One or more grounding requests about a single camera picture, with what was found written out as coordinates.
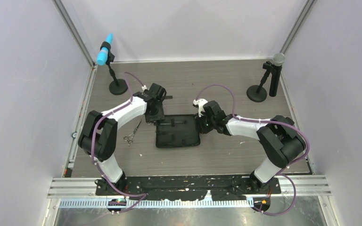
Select black zip tool case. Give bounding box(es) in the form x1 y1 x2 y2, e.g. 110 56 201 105
156 114 201 148

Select black hair clip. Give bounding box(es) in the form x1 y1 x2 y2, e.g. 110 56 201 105
157 121 187 127

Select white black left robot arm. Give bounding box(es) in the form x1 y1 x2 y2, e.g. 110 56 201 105
78 83 167 195

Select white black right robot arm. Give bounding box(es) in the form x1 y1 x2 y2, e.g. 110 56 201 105
193 98 307 193

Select silver hair scissors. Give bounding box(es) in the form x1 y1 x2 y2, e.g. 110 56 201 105
123 119 142 146

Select black left microphone stand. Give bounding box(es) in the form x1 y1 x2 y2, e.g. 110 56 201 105
106 53 128 96

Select black microphone stand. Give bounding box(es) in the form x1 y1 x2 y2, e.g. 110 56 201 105
106 53 128 96
246 61 274 103

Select black right microphone stand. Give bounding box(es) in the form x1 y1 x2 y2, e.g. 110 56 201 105
246 61 274 103

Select blue microphone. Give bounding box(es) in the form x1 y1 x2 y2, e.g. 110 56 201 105
96 33 115 66

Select black silver microphone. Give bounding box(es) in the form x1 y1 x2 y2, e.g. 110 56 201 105
269 53 285 97

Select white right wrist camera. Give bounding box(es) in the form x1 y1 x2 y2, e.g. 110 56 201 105
193 98 208 117

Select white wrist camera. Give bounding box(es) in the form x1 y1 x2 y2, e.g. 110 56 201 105
141 85 149 92
193 98 208 117

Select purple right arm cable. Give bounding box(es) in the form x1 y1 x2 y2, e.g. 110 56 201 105
195 84 311 217

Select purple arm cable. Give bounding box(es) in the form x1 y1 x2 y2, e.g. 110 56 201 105
90 72 148 213
195 84 311 217

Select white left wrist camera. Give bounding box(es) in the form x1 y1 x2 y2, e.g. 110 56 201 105
141 85 149 92

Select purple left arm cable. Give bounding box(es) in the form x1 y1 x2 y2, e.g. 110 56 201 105
90 72 148 213

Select black mounting base plate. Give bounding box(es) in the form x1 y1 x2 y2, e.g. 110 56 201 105
95 174 281 202

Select aluminium frame rail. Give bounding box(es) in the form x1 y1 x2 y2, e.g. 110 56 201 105
48 175 331 209

